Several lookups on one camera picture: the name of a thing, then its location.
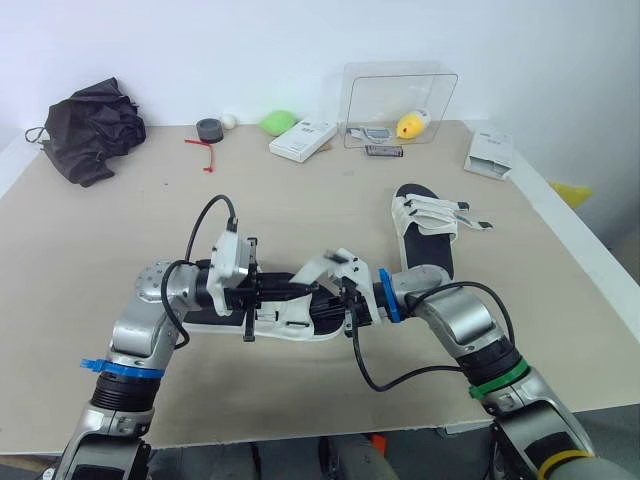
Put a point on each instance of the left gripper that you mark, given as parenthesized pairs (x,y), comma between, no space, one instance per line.
(251,295)

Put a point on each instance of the white sandal with black insole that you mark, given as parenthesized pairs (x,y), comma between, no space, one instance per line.
(285,325)
(430,245)

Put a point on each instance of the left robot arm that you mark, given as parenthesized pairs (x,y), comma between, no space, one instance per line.
(135,320)

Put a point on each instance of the green plush toy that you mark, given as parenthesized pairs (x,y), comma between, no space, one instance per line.
(277,122)

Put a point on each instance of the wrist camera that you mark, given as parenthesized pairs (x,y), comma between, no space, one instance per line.
(360,280)
(227,260)

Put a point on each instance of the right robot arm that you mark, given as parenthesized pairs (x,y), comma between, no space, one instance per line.
(465,315)

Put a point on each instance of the yellow bag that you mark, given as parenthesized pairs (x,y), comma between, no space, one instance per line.
(572,192)

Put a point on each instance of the flat white cardboard box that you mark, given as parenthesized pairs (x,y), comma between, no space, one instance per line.
(302,139)

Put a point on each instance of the small black flat pack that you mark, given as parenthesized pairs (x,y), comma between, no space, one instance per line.
(385,151)

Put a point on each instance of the small white ball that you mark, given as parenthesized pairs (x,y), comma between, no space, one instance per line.
(228,121)

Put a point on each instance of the black folded umbrella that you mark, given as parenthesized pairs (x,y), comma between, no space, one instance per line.
(90,130)

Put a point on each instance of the yellow toy duck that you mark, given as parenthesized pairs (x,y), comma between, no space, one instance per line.
(411,125)

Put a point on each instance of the robot body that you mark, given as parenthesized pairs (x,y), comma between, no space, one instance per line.
(360,460)

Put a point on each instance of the grey tape roll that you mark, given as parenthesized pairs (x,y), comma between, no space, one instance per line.
(209,130)

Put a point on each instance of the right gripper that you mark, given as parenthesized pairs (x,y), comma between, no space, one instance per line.
(350,302)

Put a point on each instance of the open white cardboard box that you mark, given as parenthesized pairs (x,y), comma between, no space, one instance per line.
(490,155)

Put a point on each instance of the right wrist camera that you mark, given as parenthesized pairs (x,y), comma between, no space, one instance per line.
(360,280)

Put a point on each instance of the clear plastic box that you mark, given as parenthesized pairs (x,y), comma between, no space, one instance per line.
(400,90)

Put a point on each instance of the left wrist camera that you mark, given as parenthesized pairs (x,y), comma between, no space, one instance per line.
(227,260)

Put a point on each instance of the small white and grey pack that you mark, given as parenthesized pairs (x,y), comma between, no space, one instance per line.
(372,134)

